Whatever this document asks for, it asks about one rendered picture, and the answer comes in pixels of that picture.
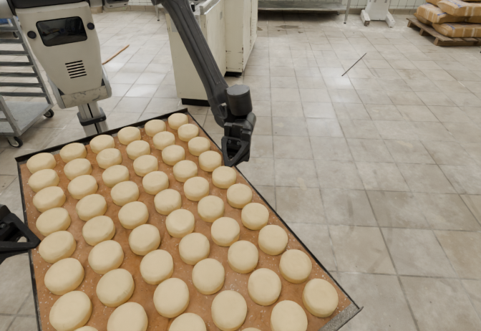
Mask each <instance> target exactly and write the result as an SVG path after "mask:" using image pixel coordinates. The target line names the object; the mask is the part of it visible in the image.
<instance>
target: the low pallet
mask: <svg viewBox="0 0 481 331"><path fill-rule="evenodd" d="M406 19H407V20H409V22H408V25H407V27H409V28H421V30H420V33H419V35H421V36H434V37H436V39H435V41H434V45H436V46H481V37H459V38H458V37H447V36H445V35H443V34H440V33H439V32H437V31H435V30H434V27H433V26H431V25H427V24H424V23H422V22H420V21H419V20H418V19H416V18H406Z"/></svg>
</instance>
